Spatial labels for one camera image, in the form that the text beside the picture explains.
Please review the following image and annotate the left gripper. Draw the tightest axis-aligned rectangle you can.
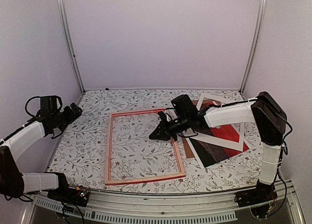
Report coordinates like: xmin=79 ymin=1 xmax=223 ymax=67
xmin=51 ymin=102 xmax=82 ymax=132

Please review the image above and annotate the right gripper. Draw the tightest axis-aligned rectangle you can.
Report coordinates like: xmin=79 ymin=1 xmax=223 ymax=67
xmin=149 ymin=114 xmax=190 ymax=142

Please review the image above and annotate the wooden picture frame red edge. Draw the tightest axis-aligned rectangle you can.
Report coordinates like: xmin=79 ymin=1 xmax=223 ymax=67
xmin=104 ymin=108 xmax=186 ymax=185

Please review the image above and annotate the clear acrylic sheet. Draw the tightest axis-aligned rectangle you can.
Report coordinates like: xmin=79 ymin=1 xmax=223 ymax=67
xmin=111 ymin=113 xmax=178 ymax=180

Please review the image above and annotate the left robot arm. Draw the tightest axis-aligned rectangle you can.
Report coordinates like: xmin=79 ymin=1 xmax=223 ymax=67
xmin=0 ymin=103 xmax=82 ymax=202

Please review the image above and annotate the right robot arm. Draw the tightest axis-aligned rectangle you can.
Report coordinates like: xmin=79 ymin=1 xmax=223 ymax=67
xmin=149 ymin=92 xmax=287 ymax=203

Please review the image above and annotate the red black abstract photo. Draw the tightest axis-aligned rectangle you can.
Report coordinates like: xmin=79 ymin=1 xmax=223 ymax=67
xmin=185 ymin=99 xmax=251 ymax=168

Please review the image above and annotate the white photo mat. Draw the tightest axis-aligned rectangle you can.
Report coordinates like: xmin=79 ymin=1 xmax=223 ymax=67
xmin=186 ymin=92 xmax=246 ymax=152

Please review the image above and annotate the brown backing board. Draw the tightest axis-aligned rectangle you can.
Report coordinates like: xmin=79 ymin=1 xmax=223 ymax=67
xmin=182 ymin=100 xmax=203 ymax=159

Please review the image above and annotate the floral patterned table cover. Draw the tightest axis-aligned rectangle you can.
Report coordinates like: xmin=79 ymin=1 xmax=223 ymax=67
xmin=48 ymin=89 xmax=263 ymax=194

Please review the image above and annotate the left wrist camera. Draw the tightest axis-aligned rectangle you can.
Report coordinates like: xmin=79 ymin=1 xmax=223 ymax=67
xmin=40 ymin=95 xmax=62 ymax=113

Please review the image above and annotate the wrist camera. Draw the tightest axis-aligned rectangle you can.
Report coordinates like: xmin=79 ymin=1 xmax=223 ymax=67
xmin=171 ymin=94 xmax=198 ymax=117
xmin=40 ymin=95 xmax=62 ymax=113

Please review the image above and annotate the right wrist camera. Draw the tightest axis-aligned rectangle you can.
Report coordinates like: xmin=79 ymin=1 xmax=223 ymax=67
xmin=171 ymin=94 xmax=198 ymax=117

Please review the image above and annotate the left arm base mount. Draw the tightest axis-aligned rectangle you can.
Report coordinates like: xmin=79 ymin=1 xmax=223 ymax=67
xmin=47 ymin=185 xmax=90 ymax=207

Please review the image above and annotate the front aluminium rail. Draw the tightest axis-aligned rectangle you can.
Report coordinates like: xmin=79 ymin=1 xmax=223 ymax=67
xmin=21 ymin=179 xmax=305 ymax=224

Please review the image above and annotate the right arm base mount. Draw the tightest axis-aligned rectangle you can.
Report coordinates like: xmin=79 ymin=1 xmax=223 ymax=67
xmin=234 ymin=181 xmax=277 ymax=219

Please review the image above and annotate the left aluminium corner post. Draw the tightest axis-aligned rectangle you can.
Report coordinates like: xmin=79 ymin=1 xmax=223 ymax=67
xmin=57 ymin=0 xmax=85 ymax=94

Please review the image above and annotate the aluminium corner post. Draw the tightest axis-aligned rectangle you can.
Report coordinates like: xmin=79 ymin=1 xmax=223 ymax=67
xmin=57 ymin=0 xmax=85 ymax=94
xmin=239 ymin=0 xmax=267 ymax=95

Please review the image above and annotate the right aluminium corner post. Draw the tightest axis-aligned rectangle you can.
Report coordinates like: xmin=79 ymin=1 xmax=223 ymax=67
xmin=239 ymin=0 xmax=267 ymax=95

